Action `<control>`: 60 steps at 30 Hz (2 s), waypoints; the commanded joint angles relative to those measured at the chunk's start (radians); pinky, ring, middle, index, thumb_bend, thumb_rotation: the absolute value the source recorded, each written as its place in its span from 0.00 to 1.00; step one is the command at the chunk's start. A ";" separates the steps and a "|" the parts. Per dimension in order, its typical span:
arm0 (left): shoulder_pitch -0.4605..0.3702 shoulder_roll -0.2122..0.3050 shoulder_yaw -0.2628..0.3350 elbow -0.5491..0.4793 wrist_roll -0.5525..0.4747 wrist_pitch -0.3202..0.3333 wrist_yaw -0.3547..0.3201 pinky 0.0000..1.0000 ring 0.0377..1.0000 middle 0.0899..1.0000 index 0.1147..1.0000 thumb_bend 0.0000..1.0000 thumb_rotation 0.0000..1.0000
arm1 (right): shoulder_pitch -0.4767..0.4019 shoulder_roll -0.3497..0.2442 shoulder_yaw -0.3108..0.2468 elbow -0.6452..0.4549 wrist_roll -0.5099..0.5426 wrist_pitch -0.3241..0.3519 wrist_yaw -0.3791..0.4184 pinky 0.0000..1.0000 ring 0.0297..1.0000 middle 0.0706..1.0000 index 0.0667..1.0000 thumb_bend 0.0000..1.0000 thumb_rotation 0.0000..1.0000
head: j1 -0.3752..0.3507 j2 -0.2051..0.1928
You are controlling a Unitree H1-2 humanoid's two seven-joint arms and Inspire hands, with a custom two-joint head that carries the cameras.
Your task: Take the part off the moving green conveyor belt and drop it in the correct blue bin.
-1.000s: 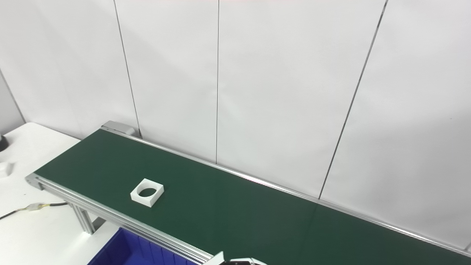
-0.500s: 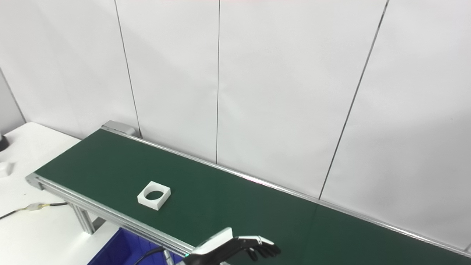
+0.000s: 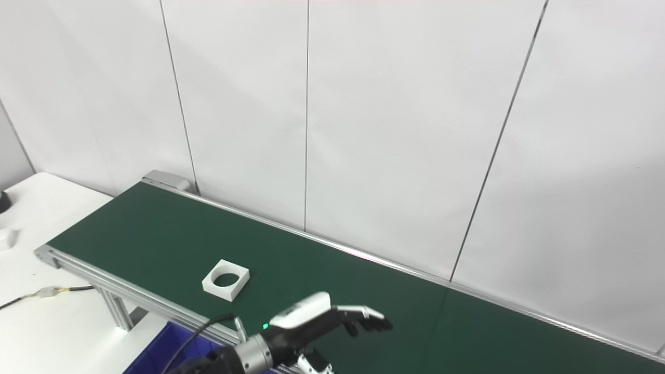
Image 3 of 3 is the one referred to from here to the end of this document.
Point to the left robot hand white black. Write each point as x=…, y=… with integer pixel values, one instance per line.
x=304, y=311

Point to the white square part round hole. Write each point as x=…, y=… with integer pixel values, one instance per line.
x=208, y=283

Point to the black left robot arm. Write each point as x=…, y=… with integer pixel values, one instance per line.
x=228, y=361

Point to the green conveyor belt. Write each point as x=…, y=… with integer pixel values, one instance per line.
x=363, y=280
x=130, y=295

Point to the blue plastic bin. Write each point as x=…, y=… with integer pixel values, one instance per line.
x=156, y=356

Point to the aluminium conveyor leg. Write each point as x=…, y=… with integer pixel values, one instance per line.
x=118, y=310

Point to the grey conveyor motor housing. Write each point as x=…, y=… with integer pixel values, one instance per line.
x=166, y=180

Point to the small white part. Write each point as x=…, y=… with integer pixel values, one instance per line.
x=6, y=239

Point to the black round object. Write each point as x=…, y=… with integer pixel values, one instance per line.
x=4, y=202

